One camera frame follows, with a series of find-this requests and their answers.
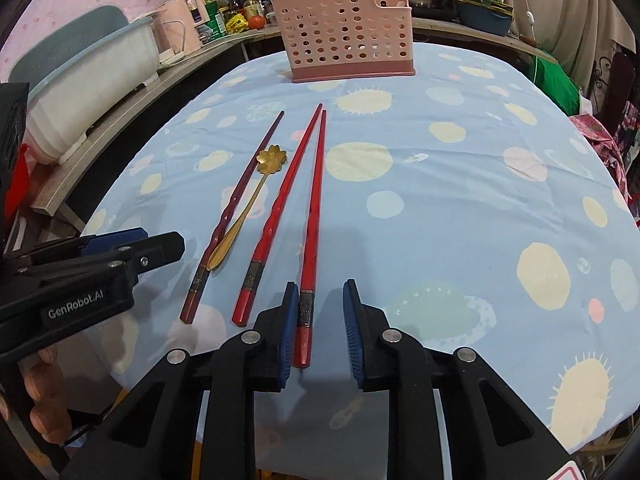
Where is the maroon chopstick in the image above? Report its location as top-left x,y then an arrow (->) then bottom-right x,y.
179,110 -> 286,324

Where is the pink perforated utensil basket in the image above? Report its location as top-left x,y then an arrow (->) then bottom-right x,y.
270,0 -> 417,85

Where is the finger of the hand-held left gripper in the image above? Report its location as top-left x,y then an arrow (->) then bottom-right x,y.
29,231 -> 186,279
14,227 -> 152,269

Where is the blue planter with plants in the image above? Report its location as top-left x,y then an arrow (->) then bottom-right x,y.
451,0 -> 516,37

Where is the pink kitchen appliance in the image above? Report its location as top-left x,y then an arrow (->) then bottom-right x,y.
159,0 -> 207,59

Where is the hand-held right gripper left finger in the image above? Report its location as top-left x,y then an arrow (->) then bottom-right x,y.
70,282 -> 300,480

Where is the red chopstick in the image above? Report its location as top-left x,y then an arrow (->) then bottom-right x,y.
292,108 -> 328,368
231,103 -> 323,327

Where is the pink floral cloth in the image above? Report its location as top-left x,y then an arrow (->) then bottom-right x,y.
569,101 -> 640,217

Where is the beige curtain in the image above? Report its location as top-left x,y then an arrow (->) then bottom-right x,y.
501,0 -> 640,78

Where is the green and white package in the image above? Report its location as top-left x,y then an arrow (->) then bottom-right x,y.
201,6 -> 229,42

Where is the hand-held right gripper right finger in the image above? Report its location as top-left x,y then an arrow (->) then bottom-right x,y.
342,279 -> 575,480

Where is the dark ornate chair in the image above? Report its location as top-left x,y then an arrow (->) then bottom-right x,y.
591,51 -> 637,127

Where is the green bag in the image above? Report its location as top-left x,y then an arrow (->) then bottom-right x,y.
529,54 -> 582,117

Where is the gold flower-shaped spoon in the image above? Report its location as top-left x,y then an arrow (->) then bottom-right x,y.
206,144 -> 287,273

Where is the person's left hand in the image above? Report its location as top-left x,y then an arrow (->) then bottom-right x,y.
20,346 -> 72,444

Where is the white tub with blue lid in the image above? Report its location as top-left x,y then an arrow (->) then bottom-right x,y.
9,5 -> 162,167

